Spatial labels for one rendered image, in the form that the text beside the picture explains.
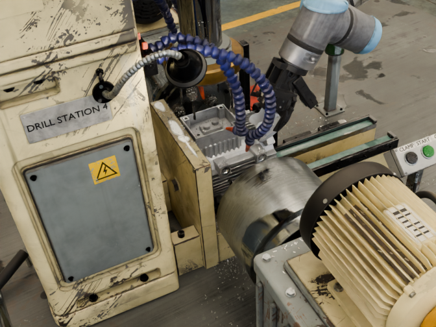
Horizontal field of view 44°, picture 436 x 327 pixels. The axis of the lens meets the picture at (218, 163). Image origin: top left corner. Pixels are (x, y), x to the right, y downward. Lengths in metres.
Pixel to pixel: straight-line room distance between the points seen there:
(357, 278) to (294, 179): 0.38
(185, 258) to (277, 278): 0.47
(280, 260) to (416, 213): 0.28
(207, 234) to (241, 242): 0.23
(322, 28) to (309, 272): 0.54
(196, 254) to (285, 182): 0.38
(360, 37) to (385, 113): 0.71
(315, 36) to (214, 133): 0.32
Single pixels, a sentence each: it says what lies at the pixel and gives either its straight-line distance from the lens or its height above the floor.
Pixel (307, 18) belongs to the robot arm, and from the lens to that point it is 1.22.
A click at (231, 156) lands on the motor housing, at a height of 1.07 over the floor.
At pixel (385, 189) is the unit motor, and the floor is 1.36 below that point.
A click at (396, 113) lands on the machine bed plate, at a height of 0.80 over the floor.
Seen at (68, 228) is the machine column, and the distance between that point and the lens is 1.12.
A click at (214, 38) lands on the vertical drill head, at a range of 1.16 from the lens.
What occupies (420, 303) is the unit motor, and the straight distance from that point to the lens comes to 0.75.
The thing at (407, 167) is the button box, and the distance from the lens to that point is 1.36.
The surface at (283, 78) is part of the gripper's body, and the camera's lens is 1.26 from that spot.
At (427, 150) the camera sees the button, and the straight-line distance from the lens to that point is 1.39.
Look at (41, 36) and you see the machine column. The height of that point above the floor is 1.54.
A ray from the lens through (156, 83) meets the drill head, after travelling 1.51.
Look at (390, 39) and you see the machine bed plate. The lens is 2.44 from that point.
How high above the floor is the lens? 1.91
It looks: 40 degrees down
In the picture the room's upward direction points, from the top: 4 degrees counter-clockwise
